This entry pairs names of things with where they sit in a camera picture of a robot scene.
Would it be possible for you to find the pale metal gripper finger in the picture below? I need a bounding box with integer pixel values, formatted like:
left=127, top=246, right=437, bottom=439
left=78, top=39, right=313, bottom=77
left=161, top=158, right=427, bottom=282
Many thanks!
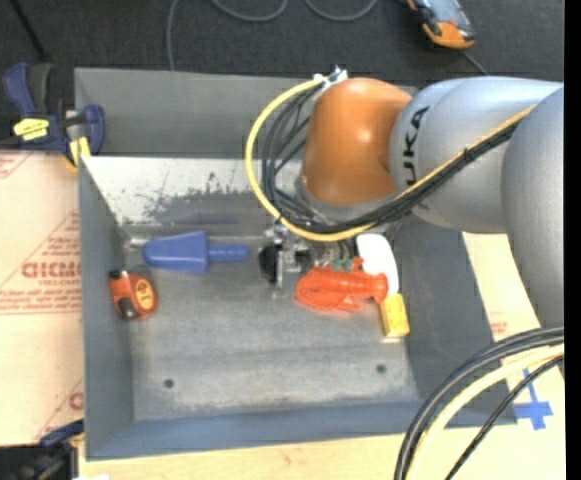
left=272, top=267, right=289, bottom=301

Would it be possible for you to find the orange toy lobster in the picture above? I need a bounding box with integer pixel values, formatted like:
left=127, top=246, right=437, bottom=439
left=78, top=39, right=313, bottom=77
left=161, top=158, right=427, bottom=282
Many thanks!
left=294, top=256, right=390, bottom=315

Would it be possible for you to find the grey metal bin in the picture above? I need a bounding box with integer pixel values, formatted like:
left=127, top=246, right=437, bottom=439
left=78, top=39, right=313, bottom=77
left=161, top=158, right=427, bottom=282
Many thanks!
left=73, top=66, right=517, bottom=462

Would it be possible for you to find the white oval object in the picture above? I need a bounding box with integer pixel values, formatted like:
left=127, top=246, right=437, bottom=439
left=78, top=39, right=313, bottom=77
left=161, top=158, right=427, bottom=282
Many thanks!
left=356, top=232, right=401, bottom=297

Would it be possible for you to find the blue cone-shaped tool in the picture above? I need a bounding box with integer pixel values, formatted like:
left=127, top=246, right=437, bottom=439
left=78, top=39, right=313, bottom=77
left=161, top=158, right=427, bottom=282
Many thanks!
left=128, top=230, right=251, bottom=276

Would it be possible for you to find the yellow block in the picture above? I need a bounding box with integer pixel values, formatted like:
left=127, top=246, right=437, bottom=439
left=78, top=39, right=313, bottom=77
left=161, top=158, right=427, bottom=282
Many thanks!
left=378, top=293, right=411, bottom=338

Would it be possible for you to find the orange tape measure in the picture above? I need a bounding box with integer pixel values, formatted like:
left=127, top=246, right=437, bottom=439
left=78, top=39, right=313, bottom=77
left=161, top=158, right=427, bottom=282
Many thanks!
left=108, top=269, right=159, bottom=321

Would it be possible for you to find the brown cardboard board red print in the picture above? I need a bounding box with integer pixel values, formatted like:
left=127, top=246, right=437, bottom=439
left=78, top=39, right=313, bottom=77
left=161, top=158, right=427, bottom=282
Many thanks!
left=0, top=148, right=546, bottom=450

